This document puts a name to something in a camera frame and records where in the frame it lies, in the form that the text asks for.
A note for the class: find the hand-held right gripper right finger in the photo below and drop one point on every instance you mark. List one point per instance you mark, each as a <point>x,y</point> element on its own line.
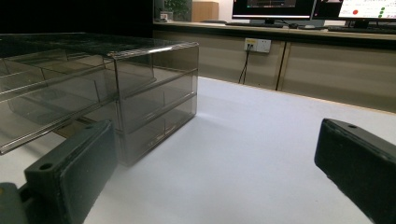
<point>358,161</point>

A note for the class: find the green potted plant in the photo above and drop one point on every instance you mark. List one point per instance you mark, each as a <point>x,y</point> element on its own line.
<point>177,7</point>

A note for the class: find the long wooden desk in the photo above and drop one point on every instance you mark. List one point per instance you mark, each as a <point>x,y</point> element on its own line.
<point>327,65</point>

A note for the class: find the transparent grey drawer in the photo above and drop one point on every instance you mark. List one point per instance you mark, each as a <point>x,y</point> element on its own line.
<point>46,102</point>

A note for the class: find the transparent grey drawer cabinet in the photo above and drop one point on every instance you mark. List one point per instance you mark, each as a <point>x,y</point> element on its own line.
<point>155,93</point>

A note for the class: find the black computer monitor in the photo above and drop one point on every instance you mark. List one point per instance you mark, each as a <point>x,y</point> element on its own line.
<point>272,9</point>

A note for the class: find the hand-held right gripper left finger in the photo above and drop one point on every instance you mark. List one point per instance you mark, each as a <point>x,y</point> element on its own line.
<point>79,174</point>

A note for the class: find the computer monitor with white screen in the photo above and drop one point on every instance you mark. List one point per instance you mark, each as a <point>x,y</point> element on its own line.
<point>358,9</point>

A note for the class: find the black keyboard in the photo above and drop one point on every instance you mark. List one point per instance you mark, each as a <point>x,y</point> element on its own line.
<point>253,24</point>
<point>361,29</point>

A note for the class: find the white wall socket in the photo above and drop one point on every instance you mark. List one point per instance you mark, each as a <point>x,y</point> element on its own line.
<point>257,45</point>

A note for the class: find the wooden cabinet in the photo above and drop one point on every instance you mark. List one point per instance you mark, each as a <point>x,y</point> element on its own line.
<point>204,11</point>

